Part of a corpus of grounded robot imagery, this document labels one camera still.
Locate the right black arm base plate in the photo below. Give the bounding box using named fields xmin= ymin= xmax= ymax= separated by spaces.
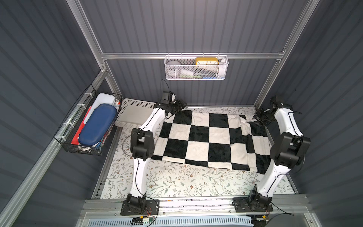
xmin=232 ymin=197 xmax=273 ymax=213

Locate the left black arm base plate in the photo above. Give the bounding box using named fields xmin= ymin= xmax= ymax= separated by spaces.
xmin=120 ymin=200 xmax=160 ymax=216

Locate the black white checkered pillowcase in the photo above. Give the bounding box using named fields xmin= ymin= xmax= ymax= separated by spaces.
xmin=152 ymin=110 xmax=271 ymax=174

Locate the small electronics board with wires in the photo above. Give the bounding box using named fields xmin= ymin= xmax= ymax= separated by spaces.
xmin=130 ymin=216 xmax=156 ymax=227

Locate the white flat plastic box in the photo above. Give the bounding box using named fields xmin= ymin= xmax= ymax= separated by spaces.
xmin=83 ymin=93 xmax=116 ymax=124

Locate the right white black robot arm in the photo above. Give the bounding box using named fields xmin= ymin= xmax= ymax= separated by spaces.
xmin=247 ymin=95 xmax=311 ymax=209

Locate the black wire wall basket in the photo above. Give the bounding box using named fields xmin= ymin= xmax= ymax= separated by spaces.
xmin=54 ymin=85 xmax=123 ymax=156

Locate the yellow clock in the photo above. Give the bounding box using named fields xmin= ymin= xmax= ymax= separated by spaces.
xmin=195 ymin=57 xmax=219 ymax=65

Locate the floral patterned table mat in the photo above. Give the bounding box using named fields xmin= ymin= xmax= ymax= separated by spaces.
xmin=100 ymin=106 xmax=296 ymax=199

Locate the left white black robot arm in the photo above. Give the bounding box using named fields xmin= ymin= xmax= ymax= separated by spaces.
xmin=126 ymin=99 xmax=187 ymax=207

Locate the white perforated plastic basket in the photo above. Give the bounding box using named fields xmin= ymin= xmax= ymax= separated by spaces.
xmin=114 ymin=98 xmax=156 ymax=129

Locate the blue oval zip case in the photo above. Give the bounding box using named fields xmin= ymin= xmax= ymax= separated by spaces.
xmin=79 ymin=104 xmax=117 ymax=146

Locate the white ventilated front panel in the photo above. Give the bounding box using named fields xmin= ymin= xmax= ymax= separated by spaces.
xmin=82 ymin=215 xmax=253 ymax=227

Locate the white mesh hanging basket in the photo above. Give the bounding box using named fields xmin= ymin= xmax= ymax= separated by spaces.
xmin=164 ymin=54 xmax=229 ymax=80

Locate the red flat folder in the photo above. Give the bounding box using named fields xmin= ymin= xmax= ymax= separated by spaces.
xmin=71 ymin=107 xmax=91 ymax=145

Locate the white tape roll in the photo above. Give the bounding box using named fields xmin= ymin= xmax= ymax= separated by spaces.
xmin=165 ymin=61 xmax=182 ymax=77

